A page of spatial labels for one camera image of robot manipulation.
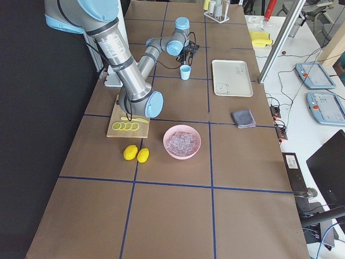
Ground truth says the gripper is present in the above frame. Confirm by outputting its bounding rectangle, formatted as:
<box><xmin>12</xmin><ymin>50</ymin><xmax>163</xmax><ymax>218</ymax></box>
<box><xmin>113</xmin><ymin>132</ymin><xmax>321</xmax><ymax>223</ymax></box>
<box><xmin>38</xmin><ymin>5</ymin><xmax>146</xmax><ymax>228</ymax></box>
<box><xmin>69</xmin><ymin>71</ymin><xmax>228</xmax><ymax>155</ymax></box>
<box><xmin>180</xmin><ymin>45</ymin><xmax>194</xmax><ymax>62</ymax></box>

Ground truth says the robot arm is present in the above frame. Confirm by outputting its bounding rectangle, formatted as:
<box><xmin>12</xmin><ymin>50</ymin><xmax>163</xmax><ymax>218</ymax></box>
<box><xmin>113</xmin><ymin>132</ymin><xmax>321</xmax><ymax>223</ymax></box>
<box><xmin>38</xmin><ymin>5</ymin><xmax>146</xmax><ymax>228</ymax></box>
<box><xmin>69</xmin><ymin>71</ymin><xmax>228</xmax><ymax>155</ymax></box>
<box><xmin>44</xmin><ymin>0</ymin><xmax>163</xmax><ymax>118</ymax></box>
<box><xmin>138</xmin><ymin>17</ymin><xmax>191</xmax><ymax>79</ymax></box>

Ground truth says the light blue plastic cup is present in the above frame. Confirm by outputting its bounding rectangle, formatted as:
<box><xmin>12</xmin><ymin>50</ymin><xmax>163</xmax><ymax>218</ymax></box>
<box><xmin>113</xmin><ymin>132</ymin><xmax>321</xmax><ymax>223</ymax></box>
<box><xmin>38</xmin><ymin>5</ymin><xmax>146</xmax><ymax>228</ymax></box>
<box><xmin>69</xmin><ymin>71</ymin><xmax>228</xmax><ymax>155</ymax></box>
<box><xmin>180</xmin><ymin>64</ymin><xmax>191</xmax><ymax>80</ymax></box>

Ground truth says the white cup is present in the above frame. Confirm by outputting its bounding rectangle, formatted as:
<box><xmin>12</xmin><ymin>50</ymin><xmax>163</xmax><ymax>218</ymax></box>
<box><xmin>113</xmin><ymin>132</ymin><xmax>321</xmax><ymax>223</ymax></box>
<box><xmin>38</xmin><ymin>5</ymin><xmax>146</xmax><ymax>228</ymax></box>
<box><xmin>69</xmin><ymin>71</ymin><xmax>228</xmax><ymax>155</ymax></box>
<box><xmin>213</xmin><ymin>3</ymin><xmax>223</xmax><ymax>17</ymax></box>

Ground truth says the yellow cup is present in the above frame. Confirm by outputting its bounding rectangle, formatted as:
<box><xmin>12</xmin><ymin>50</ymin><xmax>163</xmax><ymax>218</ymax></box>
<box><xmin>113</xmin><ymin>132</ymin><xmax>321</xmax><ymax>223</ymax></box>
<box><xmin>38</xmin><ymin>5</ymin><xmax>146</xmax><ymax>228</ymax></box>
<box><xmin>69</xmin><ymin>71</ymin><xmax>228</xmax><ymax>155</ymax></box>
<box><xmin>203</xmin><ymin>0</ymin><xmax>211</xmax><ymax>10</ymax></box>

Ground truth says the clear ice cube pile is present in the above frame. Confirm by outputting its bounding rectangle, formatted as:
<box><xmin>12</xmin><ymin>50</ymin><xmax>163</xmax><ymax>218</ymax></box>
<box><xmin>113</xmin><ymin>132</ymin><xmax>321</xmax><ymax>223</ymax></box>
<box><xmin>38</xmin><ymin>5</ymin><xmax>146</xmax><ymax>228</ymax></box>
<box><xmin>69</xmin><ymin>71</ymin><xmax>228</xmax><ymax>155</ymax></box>
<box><xmin>165</xmin><ymin>132</ymin><xmax>199</xmax><ymax>157</ymax></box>

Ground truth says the cream bear serving tray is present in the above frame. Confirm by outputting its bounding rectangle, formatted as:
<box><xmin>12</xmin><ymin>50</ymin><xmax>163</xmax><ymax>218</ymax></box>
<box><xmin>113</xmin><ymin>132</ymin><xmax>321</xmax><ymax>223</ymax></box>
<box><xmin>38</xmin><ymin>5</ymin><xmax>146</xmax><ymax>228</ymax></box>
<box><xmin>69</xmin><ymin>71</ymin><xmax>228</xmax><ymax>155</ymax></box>
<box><xmin>211</xmin><ymin>60</ymin><xmax>253</xmax><ymax>97</ymax></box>

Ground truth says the crumpled plastic wrap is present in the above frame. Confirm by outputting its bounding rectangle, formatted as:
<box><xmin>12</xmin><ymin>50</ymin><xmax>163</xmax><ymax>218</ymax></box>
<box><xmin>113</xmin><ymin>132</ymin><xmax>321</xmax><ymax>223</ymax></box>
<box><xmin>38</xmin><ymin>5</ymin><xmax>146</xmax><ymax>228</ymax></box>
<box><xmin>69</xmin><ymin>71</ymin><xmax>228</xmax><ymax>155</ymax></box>
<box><xmin>246</xmin><ymin>16</ymin><xmax>264</xmax><ymax>31</ymax></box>

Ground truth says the yellow cloth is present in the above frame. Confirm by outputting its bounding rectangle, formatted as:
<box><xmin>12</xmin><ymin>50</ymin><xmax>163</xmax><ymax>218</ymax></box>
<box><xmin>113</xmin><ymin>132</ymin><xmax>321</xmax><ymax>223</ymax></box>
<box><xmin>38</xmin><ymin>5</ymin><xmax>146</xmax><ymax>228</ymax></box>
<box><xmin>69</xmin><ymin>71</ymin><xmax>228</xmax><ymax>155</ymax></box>
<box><xmin>249</xmin><ymin>31</ymin><xmax>273</xmax><ymax>47</ymax></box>

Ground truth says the folded grey cloth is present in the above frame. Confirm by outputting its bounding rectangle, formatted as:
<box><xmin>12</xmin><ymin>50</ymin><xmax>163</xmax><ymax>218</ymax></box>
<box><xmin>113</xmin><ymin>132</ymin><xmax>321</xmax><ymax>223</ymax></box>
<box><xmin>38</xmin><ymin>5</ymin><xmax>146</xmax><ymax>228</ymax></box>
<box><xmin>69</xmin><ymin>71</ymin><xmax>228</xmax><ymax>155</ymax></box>
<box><xmin>231</xmin><ymin>109</ymin><xmax>256</xmax><ymax>128</ymax></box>

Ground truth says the pink bowl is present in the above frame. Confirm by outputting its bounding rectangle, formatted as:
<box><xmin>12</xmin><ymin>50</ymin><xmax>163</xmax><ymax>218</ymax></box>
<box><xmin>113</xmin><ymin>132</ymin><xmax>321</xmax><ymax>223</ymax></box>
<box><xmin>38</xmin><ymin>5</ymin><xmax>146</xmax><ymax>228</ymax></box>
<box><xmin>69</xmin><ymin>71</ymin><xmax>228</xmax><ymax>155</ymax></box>
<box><xmin>163</xmin><ymin>125</ymin><xmax>201</xmax><ymax>160</ymax></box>

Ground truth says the wooden cutting board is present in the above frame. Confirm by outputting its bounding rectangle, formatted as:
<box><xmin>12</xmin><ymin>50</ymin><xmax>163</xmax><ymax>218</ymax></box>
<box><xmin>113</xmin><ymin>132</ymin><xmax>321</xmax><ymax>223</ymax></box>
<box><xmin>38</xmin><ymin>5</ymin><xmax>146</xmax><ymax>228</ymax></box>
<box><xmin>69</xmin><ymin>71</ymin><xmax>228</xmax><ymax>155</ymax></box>
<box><xmin>106</xmin><ymin>96</ymin><xmax>150</xmax><ymax>138</ymax></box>

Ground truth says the yellow plastic knife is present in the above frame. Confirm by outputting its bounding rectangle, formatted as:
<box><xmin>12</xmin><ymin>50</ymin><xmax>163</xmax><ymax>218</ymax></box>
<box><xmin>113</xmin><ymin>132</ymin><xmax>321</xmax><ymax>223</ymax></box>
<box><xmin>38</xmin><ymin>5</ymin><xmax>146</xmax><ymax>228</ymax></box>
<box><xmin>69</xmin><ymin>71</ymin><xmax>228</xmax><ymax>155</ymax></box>
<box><xmin>120</xmin><ymin>116</ymin><xmax>149</xmax><ymax>124</ymax></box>

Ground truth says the upper whole lemon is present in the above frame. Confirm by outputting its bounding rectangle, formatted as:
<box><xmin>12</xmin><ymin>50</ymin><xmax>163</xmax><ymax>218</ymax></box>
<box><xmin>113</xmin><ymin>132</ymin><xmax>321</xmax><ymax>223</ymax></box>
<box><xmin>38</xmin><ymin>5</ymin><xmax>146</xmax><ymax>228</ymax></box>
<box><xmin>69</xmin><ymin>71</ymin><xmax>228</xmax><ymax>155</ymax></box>
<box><xmin>123</xmin><ymin>145</ymin><xmax>139</xmax><ymax>161</ymax></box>

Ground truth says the far teach pendant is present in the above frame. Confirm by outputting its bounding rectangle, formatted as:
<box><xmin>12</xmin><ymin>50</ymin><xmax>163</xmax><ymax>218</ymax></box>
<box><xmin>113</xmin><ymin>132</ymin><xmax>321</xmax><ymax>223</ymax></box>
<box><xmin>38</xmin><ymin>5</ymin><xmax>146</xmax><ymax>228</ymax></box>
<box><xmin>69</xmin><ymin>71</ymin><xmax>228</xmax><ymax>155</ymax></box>
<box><xmin>295</xmin><ymin>62</ymin><xmax>336</xmax><ymax>90</ymax></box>

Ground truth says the teach pendant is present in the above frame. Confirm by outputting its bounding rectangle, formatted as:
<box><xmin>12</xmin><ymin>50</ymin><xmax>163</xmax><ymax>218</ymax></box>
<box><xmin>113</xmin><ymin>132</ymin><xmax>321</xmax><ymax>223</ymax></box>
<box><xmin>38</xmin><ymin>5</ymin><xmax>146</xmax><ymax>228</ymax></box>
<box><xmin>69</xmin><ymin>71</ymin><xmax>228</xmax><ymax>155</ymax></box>
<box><xmin>306</xmin><ymin>92</ymin><xmax>344</xmax><ymax>126</ymax></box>
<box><xmin>295</xmin><ymin>62</ymin><xmax>336</xmax><ymax>90</ymax></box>

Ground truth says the grey office chair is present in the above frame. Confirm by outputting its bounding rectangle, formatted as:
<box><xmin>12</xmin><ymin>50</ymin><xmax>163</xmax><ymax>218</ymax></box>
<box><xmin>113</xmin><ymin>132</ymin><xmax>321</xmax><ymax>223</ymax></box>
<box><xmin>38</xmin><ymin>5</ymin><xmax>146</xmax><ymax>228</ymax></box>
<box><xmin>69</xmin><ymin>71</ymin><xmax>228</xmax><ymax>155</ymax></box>
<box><xmin>303</xmin><ymin>1</ymin><xmax>344</xmax><ymax>46</ymax></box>

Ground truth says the near teach pendant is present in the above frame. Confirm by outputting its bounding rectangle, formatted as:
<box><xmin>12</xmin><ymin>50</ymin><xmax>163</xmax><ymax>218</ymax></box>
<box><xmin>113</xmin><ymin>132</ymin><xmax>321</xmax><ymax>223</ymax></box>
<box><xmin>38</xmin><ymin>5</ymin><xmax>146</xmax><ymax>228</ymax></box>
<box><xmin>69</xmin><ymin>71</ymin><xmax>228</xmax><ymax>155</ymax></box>
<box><xmin>306</xmin><ymin>92</ymin><xmax>344</xmax><ymax>126</ymax></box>

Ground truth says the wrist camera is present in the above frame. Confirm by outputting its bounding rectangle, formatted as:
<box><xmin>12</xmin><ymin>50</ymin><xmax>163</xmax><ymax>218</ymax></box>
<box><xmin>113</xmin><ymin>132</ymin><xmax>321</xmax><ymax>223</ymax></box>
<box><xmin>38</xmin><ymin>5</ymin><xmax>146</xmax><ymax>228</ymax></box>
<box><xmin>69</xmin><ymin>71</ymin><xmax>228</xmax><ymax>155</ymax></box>
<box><xmin>184</xmin><ymin>40</ymin><xmax>199</xmax><ymax>56</ymax></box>

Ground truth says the white wire cup rack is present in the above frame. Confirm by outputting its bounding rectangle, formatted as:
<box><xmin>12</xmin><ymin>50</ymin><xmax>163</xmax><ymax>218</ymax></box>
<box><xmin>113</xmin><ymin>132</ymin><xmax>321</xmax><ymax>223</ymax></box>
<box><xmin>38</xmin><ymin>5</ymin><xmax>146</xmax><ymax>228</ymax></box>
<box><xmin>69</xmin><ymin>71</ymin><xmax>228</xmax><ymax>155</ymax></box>
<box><xmin>203</xmin><ymin>0</ymin><xmax>230</xmax><ymax>24</ymax></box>

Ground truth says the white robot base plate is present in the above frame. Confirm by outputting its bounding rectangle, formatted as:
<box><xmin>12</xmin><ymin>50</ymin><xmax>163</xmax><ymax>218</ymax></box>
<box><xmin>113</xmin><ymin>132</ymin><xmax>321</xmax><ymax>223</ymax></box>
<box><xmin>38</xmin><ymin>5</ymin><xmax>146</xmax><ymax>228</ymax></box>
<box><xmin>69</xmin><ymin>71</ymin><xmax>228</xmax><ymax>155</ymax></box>
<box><xmin>105</xmin><ymin>66</ymin><xmax>123</xmax><ymax>87</ymax></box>

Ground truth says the grey aluminium frame post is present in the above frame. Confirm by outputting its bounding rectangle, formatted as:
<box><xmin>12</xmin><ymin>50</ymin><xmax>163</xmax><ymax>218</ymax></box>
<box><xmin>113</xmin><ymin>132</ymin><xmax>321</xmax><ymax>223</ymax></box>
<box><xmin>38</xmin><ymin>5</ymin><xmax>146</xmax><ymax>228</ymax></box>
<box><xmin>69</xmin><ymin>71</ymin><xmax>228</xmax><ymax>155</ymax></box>
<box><xmin>258</xmin><ymin>0</ymin><xmax>306</xmax><ymax>83</ymax></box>

